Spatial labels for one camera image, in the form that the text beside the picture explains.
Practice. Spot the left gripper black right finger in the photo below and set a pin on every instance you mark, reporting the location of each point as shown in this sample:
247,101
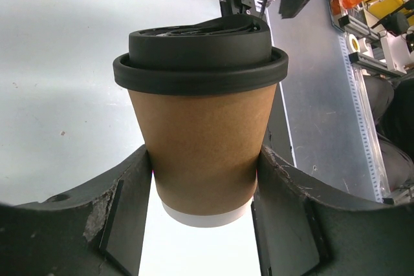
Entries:
306,227

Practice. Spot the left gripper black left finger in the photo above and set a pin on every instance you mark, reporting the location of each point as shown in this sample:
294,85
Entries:
96,228

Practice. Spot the single brown paper cup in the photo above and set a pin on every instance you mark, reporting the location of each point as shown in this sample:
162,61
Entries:
204,151

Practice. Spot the single black cup lid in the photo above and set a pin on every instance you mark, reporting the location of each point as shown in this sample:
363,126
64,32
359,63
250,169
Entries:
225,55

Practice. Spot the aluminium frame rail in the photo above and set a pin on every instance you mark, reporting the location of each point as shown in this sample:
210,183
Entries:
378,184

